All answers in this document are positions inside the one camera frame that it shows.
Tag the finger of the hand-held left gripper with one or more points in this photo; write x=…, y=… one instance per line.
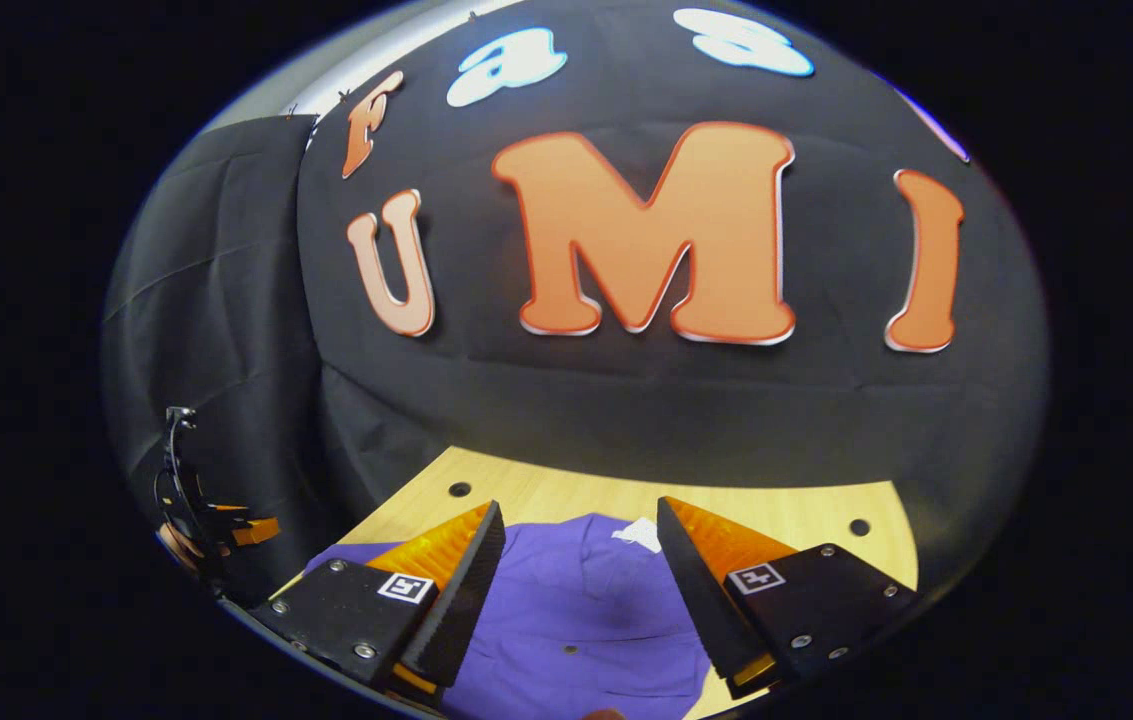
x=251, y=530

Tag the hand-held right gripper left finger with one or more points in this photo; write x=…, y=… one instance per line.
x=461, y=600

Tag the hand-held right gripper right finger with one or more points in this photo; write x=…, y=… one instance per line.
x=701, y=600

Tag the purple knit garment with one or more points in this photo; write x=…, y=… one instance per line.
x=576, y=610

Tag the white paper garment tag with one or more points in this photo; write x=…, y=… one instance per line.
x=638, y=533

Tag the black backdrop cloth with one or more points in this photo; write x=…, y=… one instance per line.
x=626, y=410

